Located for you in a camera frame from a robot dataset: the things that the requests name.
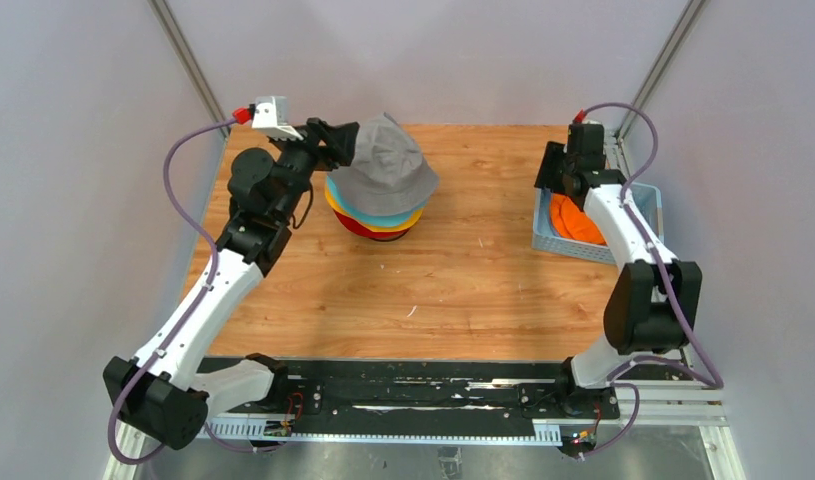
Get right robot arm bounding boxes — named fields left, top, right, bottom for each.
left=535, top=120, right=702, bottom=417

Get orange hat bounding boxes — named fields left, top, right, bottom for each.
left=548, top=194, right=606, bottom=246

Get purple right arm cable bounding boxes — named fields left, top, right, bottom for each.
left=572, top=102, right=725, bottom=460

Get light blue bucket hat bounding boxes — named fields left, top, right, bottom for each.
left=325, top=178, right=427, bottom=222

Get grey hat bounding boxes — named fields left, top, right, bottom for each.
left=328, top=113, right=440, bottom=216

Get light blue plastic basket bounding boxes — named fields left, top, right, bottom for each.
left=531, top=183, right=665, bottom=266

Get aluminium frame rail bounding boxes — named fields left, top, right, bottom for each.
left=102, top=370, right=746, bottom=480

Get yellow bucket hat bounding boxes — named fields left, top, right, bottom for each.
left=325, top=188, right=424, bottom=233

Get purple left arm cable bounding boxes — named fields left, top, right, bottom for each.
left=107, top=117, right=289, bottom=466

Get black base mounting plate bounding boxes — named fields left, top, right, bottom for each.
left=188, top=357, right=622, bottom=439

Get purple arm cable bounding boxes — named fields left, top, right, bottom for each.
left=107, top=117, right=289, bottom=466
left=572, top=102, right=725, bottom=460

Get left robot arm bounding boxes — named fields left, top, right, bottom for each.
left=103, top=118, right=360, bottom=463

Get red bucket hat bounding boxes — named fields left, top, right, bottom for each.
left=333, top=211, right=410, bottom=241

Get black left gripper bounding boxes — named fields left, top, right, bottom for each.
left=267, top=117, right=356, bottom=223

